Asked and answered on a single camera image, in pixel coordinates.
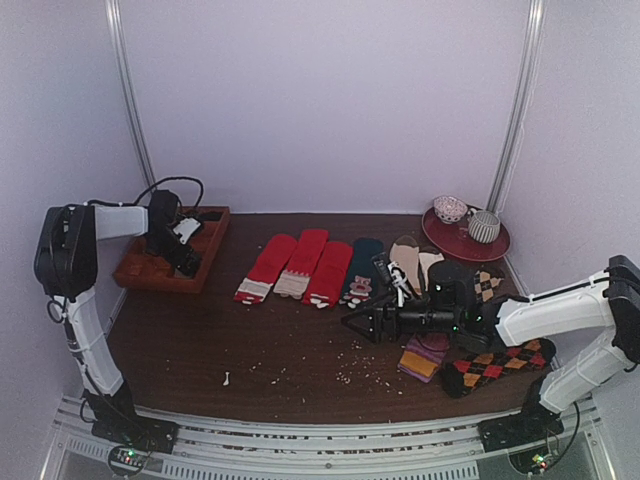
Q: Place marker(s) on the left aluminium frame post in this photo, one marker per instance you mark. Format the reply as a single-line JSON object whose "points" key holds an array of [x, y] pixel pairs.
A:
{"points": [[133, 117]]}

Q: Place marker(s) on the red sock white cuff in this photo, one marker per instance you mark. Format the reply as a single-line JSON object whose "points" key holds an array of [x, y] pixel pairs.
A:
{"points": [[267, 268]]}

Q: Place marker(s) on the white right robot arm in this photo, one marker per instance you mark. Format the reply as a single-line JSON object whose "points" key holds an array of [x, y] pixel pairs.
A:
{"points": [[607, 300]]}

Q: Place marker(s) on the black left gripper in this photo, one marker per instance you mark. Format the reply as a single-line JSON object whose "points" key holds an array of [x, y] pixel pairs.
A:
{"points": [[180, 260]]}

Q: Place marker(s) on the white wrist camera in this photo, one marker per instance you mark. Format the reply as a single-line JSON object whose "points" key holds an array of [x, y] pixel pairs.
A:
{"points": [[394, 279], [186, 229]]}

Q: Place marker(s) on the wooden compartment tray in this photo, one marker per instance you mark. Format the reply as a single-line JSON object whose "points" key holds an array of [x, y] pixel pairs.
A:
{"points": [[139, 270]]}

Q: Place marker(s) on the red sock spotted cuff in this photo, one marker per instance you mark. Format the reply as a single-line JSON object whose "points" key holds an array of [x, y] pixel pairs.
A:
{"points": [[326, 283]]}

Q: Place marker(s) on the red round plate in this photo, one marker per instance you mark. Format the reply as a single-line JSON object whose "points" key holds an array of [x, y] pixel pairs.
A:
{"points": [[454, 240]]}

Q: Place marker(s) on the dark green monkey sock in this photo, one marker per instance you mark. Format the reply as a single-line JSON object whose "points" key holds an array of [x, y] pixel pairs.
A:
{"points": [[361, 281]]}

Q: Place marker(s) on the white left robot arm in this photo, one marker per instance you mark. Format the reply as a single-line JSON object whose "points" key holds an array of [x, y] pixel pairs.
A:
{"points": [[66, 265]]}

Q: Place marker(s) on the orange purple striped sock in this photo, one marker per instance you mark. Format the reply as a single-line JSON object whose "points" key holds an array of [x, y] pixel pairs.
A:
{"points": [[423, 355]]}

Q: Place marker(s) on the white patterned bowl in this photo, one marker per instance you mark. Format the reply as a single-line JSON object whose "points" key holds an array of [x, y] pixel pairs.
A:
{"points": [[449, 209]]}

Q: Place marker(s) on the cream short sock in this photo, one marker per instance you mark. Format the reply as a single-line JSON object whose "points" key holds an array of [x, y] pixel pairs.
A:
{"points": [[427, 258]]}

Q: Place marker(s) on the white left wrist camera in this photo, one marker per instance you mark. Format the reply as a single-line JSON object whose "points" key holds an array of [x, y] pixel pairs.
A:
{"points": [[186, 229]]}

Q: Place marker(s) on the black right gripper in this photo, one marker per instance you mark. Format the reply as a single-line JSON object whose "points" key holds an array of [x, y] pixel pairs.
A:
{"points": [[383, 326]]}

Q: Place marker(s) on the red orange argyle sock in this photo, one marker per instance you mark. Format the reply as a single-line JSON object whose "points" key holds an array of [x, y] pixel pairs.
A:
{"points": [[463, 376]]}

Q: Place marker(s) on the right aluminium frame post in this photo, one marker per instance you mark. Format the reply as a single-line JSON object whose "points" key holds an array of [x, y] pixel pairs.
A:
{"points": [[521, 100]]}

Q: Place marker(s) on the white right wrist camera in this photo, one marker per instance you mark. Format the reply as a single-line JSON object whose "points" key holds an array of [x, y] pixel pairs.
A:
{"points": [[394, 279]]}

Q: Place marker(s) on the red sock beige cuff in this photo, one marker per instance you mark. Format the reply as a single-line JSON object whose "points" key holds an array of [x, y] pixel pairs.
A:
{"points": [[295, 278]]}

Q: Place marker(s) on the aluminium frame post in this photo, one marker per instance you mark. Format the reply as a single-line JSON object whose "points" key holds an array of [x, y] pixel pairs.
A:
{"points": [[521, 100], [133, 117]]}

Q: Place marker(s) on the beige brown striped sock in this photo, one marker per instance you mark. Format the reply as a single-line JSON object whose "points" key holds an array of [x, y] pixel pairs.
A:
{"points": [[405, 253]]}

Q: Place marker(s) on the grey striped mug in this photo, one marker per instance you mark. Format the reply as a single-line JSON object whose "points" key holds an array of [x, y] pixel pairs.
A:
{"points": [[484, 226]]}

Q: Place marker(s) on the brown argyle sock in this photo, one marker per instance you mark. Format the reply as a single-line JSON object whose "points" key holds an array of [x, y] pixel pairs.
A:
{"points": [[486, 284]]}

